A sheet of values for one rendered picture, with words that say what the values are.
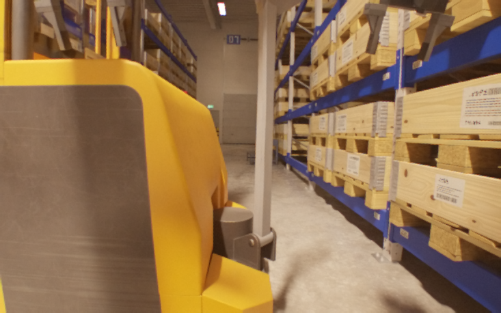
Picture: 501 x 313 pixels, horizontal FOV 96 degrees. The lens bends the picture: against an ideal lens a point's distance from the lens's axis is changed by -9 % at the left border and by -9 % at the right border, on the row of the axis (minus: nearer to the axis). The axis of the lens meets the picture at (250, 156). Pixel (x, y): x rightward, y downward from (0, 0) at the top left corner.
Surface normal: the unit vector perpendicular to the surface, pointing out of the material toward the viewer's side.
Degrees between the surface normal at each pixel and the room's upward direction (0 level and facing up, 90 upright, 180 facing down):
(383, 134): 90
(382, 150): 90
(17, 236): 90
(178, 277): 90
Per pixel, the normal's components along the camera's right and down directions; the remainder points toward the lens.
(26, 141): 0.02, 0.09
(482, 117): -1.00, -0.02
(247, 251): -0.67, 0.05
